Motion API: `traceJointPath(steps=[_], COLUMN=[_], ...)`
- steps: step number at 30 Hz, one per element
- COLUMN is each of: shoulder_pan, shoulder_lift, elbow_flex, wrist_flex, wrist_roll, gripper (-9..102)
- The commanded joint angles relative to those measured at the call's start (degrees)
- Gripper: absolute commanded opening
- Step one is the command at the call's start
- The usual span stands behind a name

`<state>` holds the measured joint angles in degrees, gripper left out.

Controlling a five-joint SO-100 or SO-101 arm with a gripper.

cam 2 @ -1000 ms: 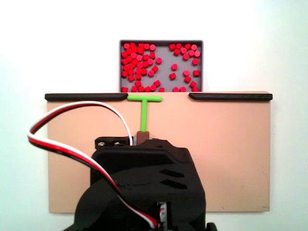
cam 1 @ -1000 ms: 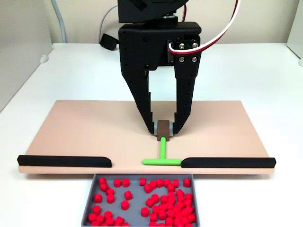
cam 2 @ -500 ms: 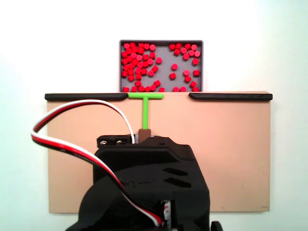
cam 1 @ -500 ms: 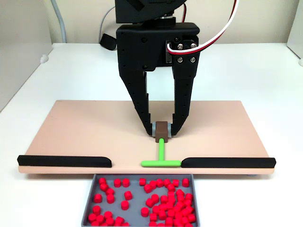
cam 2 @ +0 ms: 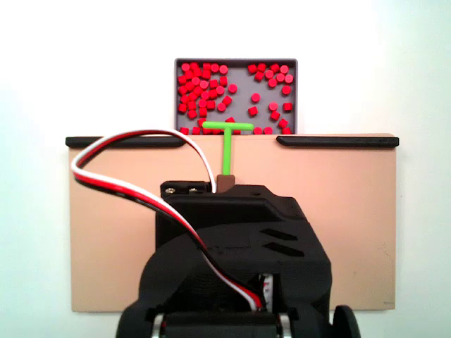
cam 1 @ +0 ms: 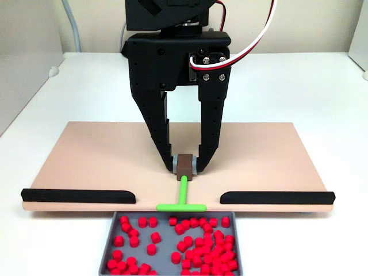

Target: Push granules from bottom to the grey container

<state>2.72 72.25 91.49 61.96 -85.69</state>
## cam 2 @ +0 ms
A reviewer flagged green T pusher brown handle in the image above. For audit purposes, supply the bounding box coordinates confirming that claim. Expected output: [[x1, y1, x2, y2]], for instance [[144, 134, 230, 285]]
[[202, 121, 254, 194]]

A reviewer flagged grey rectangular tray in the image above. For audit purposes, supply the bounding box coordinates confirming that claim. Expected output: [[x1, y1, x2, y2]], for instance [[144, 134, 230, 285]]
[[174, 58, 299, 136]]

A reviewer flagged beige flat board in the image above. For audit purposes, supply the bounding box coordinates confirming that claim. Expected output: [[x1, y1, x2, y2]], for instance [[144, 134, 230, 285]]
[[66, 132, 401, 313]]

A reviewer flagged red white black servo cable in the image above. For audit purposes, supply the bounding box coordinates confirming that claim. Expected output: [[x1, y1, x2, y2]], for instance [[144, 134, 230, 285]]
[[70, 129, 269, 313]]

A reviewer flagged black guide rail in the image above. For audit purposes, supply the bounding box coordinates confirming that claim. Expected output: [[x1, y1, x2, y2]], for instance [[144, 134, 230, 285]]
[[276, 135, 400, 149], [65, 136, 187, 149]]

